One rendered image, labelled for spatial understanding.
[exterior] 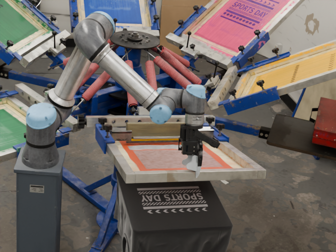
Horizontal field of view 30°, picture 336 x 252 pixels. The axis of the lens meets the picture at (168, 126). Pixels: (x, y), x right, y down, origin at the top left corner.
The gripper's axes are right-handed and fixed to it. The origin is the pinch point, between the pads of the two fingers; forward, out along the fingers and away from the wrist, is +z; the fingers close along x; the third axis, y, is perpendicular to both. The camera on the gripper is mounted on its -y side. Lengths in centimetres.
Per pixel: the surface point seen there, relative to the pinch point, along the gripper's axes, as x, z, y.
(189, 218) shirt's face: -19.2, 26.6, -3.9
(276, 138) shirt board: -87, 8, -74
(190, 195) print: -35.8, 22.0, -9.0
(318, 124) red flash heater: -70, -4, -90
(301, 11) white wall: -327, -57, -200
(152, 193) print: -38.6, 21.3, 8.3
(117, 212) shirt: -61, 38, 20
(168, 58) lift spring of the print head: -129, -31, -20
